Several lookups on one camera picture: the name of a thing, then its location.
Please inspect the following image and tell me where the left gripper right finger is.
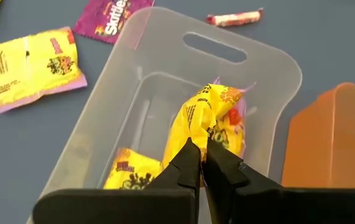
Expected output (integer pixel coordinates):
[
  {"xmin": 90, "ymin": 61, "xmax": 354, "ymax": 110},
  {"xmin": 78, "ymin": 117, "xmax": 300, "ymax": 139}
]
[{"xmin": 201, "ymin": 138, "xmax": 355, "ymax": 224}]

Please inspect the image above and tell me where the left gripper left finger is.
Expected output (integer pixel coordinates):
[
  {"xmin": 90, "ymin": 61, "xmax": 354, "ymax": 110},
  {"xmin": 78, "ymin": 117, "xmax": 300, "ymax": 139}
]
[{"xmin": 32, "ymin": 136, "xmax": 202, "ymax": 224}]

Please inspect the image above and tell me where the Smarties candy roll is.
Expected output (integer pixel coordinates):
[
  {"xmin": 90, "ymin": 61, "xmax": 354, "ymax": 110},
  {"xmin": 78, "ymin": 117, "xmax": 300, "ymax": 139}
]
[{"xmin": 206, "ymin": 7, "xmax": 265, "ymax": 28}]

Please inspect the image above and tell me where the purple Skittles packet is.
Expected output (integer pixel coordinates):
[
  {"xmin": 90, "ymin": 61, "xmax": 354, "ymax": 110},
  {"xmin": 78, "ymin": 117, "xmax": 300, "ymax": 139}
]
[{"xmin": 73, "ymin": 0, "xmax": 156, "ymax": 45}]

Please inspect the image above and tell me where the orange plastic bin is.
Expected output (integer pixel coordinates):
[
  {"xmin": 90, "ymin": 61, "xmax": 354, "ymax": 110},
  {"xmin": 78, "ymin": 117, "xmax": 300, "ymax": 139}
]
[{"xmin": 280, "ymin": 82, "xmax": 355, "ymax": 189}]

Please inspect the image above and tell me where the clear plastic bin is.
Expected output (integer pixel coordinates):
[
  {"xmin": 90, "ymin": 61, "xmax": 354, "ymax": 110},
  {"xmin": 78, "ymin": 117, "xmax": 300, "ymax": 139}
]
[{"xmin": 26, "ymin": 6, "xmax": 303, "ymax": 224}]

